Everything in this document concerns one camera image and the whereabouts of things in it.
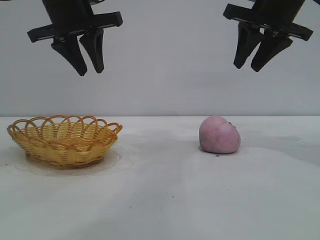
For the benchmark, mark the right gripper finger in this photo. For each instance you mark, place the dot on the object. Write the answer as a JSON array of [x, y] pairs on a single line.
[[246, 45], [270, 47]]

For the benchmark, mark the yellow woven plastic basket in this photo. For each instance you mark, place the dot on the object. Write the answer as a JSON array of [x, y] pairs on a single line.
[[65, 155]]

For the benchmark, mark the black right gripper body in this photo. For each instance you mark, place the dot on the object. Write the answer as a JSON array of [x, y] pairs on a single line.
[[275, 12]]

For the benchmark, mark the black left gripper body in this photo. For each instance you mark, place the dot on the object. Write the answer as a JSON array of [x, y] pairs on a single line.
[[67, 15]]

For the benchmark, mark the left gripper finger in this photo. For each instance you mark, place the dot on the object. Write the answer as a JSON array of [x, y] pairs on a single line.
[[97, 55], [72, 55]]

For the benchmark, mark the pink peach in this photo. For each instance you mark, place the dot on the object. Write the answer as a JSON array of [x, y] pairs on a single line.
[[218, 136]]

